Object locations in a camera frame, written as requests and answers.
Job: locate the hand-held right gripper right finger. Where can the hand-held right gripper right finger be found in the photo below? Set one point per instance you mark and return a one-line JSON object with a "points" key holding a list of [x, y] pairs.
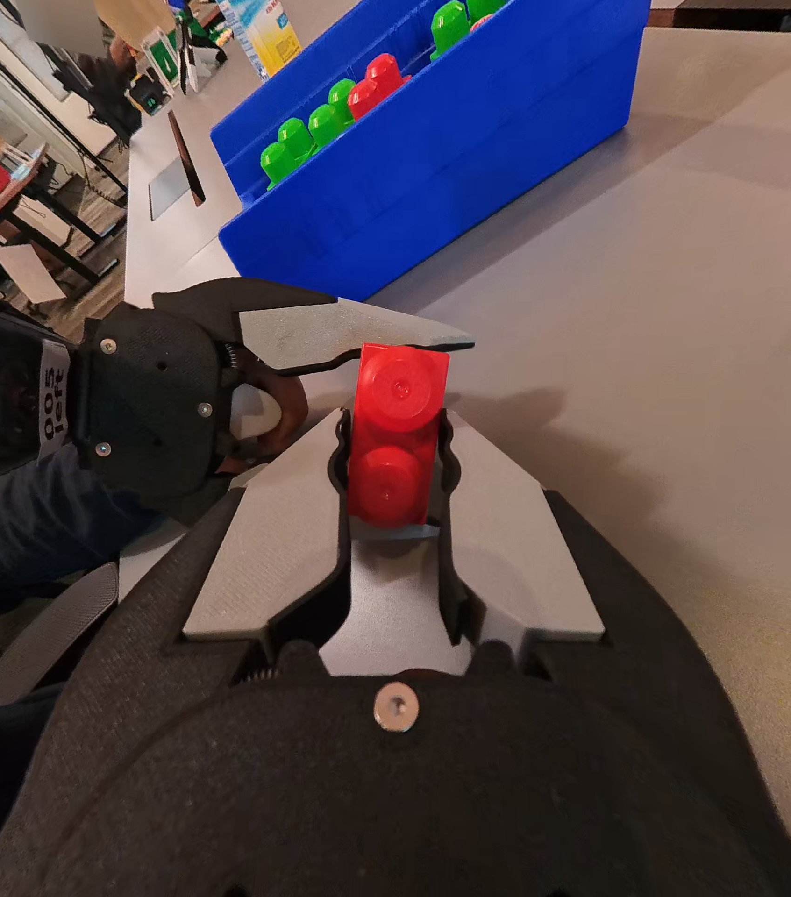
{"points": [[514, 553]]}

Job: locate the person's left forearm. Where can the person's left forearm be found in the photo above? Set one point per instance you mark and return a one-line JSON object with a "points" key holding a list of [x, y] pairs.
{"points": [[17, 525]]}

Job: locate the red two-stud toy block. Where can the red two-stud toy block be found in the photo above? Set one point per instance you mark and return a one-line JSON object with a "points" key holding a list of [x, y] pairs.
{"points": [[395, 448]]}

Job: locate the small black device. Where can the small black device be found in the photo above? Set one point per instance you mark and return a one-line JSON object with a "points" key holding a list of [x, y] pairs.
{"points": [[148, 98]]}

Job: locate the blue plastic bin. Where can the blue plastic bin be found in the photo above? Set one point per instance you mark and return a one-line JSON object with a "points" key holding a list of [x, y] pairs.
{"points": [[451, 161]]}

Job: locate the green toy block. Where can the green toy block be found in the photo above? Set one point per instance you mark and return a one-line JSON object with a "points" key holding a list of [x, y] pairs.
{"points": [[331, 116], [283, 158], [455, 24]]}

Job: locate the yellow and blue carton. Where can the yellow and blue carton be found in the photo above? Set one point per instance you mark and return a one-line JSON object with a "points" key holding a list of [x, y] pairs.
{"points": [[265, 31]]}

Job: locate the green sign stand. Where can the green sign stand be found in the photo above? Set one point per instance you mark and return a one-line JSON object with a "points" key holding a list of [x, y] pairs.
{"points": [[160, 59]]}

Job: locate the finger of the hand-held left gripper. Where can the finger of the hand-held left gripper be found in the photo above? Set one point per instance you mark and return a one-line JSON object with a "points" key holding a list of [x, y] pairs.
{"points": [[339, 329]]}

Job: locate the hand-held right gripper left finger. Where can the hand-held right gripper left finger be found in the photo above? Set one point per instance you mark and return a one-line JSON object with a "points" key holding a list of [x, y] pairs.
{"points": [[276, 532]]}

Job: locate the white board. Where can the white board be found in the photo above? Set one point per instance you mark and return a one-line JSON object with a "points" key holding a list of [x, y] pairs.
{"points": [[27, 273]]}

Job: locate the grey chair armrest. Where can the grey chair armrest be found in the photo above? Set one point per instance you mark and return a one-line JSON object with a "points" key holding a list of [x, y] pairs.
{"points": [[52, 631]]}

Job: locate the wooden side table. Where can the wooden side table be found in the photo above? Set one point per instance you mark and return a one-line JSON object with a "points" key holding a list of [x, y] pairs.
{"points": [[24, 203]]}

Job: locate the grey desk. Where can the grey desk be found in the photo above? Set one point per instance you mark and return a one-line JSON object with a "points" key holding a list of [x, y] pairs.
{"points": [[647, 350]]}

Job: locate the person's left hand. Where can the person's left hand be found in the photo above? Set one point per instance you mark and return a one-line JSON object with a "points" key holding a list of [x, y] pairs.
{"points": [[294, 413]]}

